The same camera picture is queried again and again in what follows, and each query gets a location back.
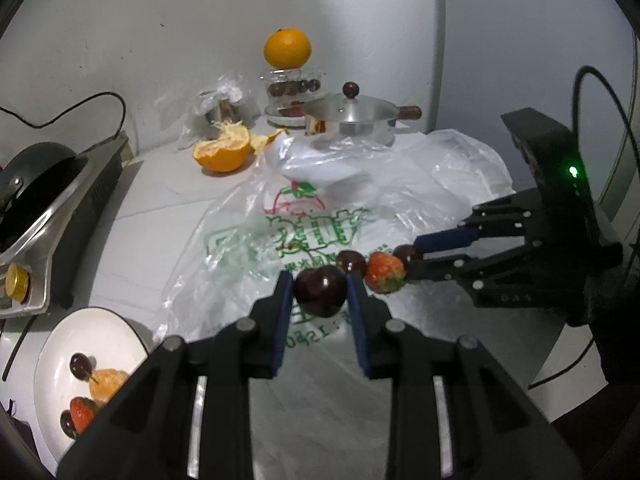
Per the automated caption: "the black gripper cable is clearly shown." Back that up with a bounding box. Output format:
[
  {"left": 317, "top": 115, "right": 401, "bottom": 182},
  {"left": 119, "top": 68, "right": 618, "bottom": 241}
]
[{"left": 527, "top": 65, "right": 640, "bottom": 392}]

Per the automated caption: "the peeled orange segment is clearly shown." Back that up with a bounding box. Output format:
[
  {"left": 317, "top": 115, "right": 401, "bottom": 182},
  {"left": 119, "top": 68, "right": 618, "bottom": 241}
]
[{"left": 88, "top": 368, "right": 132, "bottom": 407}]

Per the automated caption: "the orange peel piece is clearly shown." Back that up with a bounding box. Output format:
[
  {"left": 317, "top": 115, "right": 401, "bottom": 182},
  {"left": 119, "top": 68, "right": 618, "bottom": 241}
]
[{"left": 248, "top": 127, "right": 291, "bottom": 157}]

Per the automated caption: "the black wok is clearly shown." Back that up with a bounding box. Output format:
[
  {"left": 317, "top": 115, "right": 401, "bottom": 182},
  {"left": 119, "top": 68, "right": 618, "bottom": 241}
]
[{"left": 0, "top": 195, "right": 76, "bottom": 253}]

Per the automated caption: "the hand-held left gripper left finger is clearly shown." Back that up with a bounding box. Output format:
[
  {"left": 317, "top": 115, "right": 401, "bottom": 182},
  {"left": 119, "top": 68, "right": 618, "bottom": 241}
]
[{"left": 57, "top": 270, "right": 296, "bottom": 480}]

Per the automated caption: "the thin black stick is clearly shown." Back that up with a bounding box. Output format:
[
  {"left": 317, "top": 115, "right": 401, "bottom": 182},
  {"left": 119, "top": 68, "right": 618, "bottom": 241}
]
[{"left": 1, "top": 310, "right": 37, "bottom": 382}]

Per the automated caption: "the whole orange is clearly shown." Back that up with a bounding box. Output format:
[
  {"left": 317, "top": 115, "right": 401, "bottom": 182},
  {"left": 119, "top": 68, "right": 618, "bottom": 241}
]
[{"left": 263, "top": 28, "right": 312, "bottom": 69}]

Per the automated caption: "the black dome wok cover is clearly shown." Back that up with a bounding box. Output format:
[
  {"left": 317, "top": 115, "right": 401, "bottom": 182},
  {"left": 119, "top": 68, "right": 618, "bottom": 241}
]
[{"left": 0, "top": 142, "right": 89, "bottom": 213}]

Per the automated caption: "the white round plate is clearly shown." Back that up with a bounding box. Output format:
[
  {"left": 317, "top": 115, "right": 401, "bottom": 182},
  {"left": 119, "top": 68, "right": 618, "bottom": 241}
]
[{"left": 33, "top": 306, "right": 154, "bottom": 464}]

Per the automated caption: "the small steel saucepan with lid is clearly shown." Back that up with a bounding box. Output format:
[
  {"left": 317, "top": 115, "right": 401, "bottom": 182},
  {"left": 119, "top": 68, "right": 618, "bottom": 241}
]
[{"left": 303, "top": 104, "right": 423, "bottom": 151}]

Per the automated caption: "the red strawberry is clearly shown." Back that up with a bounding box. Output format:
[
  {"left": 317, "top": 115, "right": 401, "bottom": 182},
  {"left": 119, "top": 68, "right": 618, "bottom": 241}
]
[
  {"left": 69, "top": 397, "right": 101, "bottom": 435},
  {"left": 363, "top": 252, "right": 407, "bottom": 295}
]

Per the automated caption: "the stainless steel induction cooker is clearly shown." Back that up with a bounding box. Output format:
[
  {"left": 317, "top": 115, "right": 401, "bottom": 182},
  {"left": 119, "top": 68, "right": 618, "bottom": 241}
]
[{"left": 0, "top": 131, "right": 132, "bottom": 320}]

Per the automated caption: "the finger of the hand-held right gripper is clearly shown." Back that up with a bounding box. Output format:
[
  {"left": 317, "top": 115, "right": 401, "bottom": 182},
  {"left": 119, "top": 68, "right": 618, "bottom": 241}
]
[
  {"left": 404, "top": 242, "right": 542, "bottom": 288},
  {"left": 414, "top": 189, "right": 542, "bottom": 256}
]

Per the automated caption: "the black cooker power cable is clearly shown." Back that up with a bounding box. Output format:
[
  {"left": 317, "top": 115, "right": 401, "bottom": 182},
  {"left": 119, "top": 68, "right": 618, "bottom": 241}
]
[{"left": 0, "top": 92, "right": 127, "bottom": 137}]

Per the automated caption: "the metal cup in plastic bag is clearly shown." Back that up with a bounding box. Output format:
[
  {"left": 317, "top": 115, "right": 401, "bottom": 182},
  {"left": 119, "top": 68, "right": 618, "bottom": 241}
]
[{"left": 177, "top": 73, "right": 264, "bottom": 152}]

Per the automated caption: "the half peeled orange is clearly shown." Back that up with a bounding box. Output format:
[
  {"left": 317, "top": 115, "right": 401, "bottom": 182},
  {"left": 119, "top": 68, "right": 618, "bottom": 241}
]
[{"left": 192, "top": 120, "right": 252, "bottom": 175}]

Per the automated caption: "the clear printed plastic bag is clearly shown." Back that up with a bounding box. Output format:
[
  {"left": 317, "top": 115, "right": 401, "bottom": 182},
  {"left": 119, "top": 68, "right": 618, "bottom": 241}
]
[{"left": 150, "top": 127, "right": 517, "bottom": 357}]

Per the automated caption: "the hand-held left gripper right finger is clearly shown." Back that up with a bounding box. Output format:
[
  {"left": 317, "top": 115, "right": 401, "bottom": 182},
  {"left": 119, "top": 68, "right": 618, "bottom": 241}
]
[{"left": 346, "top": 271, "right": 583, "bottom": 480}]

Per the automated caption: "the clear container of cherries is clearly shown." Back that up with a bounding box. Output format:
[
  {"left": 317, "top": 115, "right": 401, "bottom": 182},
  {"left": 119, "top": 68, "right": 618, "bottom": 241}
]
[{"left": 258, "top": 66, "right": 327, "bottom": 129}]

